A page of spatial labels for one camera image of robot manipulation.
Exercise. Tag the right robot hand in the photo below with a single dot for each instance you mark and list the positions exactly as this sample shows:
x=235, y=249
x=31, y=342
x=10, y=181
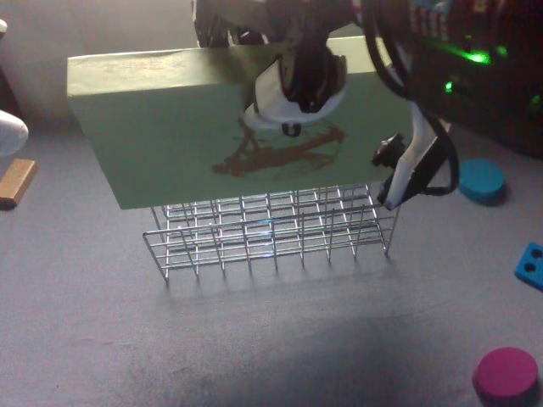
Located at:
x=271, y=93

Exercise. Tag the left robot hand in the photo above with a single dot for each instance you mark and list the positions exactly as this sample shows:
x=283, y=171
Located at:
x=10, y=133

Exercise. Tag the light green book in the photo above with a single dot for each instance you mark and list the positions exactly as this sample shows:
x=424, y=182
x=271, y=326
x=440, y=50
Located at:
x=161, y=135

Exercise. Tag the wooden rectangular block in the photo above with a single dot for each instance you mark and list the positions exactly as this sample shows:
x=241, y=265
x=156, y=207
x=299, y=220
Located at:
x=17, y=180

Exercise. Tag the blue round cylinder block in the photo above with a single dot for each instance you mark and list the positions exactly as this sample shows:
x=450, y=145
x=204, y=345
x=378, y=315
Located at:
x=481, y=180

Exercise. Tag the grey table cloth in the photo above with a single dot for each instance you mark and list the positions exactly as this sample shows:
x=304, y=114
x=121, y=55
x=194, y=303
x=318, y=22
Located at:
x=254, y=339

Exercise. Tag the blue block with holes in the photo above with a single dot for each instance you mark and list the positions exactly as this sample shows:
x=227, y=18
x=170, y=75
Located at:
x=530, y=265

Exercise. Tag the pink round disc block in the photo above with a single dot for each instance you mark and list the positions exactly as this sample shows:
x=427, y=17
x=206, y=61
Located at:
x=505, y=375

